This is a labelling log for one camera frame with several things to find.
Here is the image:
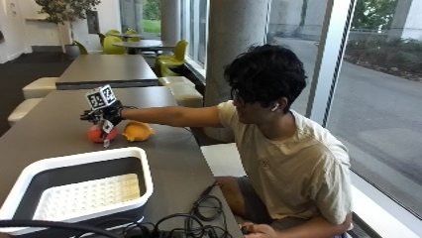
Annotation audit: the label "white tag hanging from glove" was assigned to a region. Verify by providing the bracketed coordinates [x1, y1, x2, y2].
[100, 119, 114, 149]

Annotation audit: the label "red round fruit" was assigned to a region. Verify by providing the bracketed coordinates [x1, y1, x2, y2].
[87, 123, 120, 144]

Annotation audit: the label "white cube with black markers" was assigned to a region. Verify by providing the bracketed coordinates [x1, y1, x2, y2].
[84, 84, 117, 111]

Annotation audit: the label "yellow orange toy pepper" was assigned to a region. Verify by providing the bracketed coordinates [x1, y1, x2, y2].
[121, 120, 157, 143]

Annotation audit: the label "cream cushioned stool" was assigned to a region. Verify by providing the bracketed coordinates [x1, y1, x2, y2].
[21, 76, 63, 100]
[7, 97, 45, 127]

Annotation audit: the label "long grey table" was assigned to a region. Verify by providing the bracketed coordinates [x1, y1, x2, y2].
[56, 54, 160, 91]

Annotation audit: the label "grey plant pot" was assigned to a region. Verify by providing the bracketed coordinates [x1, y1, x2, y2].
[64, 44, 81, 60]

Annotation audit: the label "green plastic chair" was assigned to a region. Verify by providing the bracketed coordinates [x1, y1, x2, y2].
[153, 40, 190, 78]
[124, 29, 142, 43]
[101, 35, 128, 56]
[72, 40, 89, 56]

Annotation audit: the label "white and grey plastic tub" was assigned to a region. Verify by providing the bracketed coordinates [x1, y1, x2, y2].
[0, 146, 154, 236]

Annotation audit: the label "cream cushioned bench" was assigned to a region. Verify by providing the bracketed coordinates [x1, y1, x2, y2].
[157, 75, 205, 108]

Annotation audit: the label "small round grey table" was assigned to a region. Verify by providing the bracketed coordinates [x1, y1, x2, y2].
[108, 32, 142, 42]

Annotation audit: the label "potted indoor tree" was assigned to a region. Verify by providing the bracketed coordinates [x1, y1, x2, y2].
[33, 0, 103, 48]

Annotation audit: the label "white bench seat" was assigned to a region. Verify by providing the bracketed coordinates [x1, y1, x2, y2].
[200, 142, 248, 179]

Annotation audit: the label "black eyeglasses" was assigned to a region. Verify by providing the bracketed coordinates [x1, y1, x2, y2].
[229, 87, 242, 104]

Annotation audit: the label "slim concrete column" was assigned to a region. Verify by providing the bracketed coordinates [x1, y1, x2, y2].
[158, 0, 182, 48]

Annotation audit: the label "thick concrete column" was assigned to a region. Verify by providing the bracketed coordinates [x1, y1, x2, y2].
[202, 0, 270, 143]

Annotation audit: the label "the person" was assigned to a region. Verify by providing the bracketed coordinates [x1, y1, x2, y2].
[213, 44, 354, 238]

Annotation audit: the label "dark grey shorts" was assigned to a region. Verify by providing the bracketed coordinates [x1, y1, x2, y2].
[236, 176, 305, 232]

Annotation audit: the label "cream t-shirt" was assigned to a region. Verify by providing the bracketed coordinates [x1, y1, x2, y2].
[216, 99, 353, 226]

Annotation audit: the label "dark framed wall picture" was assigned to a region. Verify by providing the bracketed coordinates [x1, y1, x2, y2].
[85, 9, 101, 35]

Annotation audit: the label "thick black cable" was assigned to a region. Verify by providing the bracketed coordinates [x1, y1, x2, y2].
[0, 219, 126, 238]

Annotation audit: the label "coiled thin black cable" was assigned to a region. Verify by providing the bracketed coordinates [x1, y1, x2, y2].
[192, 179, 225, 222]

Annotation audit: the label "tangled black cables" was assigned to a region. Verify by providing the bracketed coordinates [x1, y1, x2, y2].
[117, 212, 234, 238]

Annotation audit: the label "white window frame post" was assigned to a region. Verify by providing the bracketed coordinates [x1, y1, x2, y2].
[305, 0, 358, 128]

